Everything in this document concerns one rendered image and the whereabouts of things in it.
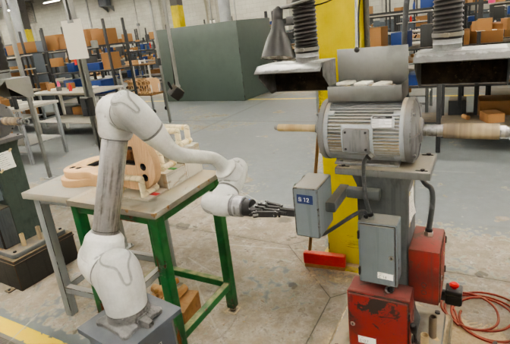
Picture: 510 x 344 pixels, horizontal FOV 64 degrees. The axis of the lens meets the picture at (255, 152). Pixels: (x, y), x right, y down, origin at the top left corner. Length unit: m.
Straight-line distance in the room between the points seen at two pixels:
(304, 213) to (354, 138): 0.34
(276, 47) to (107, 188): 0.85
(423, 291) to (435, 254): 0.18
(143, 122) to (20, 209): 2.31
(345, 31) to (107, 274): 1.86
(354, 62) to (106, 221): 1.17
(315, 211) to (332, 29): 1.39
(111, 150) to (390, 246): 1.12
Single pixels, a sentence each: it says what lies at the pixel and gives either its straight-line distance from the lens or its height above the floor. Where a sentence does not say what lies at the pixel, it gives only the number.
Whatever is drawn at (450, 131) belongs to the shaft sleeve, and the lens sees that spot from 1.66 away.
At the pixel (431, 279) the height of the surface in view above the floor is 0.67.
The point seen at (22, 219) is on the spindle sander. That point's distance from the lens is 3.71.
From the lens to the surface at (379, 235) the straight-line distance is 1.67.
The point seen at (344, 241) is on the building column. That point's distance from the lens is 3.02.
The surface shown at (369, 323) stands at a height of 0.48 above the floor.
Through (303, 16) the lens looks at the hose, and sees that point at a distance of 1.78.
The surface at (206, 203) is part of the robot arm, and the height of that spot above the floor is 0.99.
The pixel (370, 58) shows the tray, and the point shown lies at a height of 1.53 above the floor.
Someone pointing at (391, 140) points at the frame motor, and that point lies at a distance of 1.59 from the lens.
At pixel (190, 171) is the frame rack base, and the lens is 2.33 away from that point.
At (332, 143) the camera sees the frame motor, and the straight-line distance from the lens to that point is 1.66.
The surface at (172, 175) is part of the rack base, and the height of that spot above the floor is 1.00.
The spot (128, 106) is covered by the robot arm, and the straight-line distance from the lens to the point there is 1.49.
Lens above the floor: 1.69
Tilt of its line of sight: 17 degrees down
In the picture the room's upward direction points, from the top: 7 degrees counter-clockwise
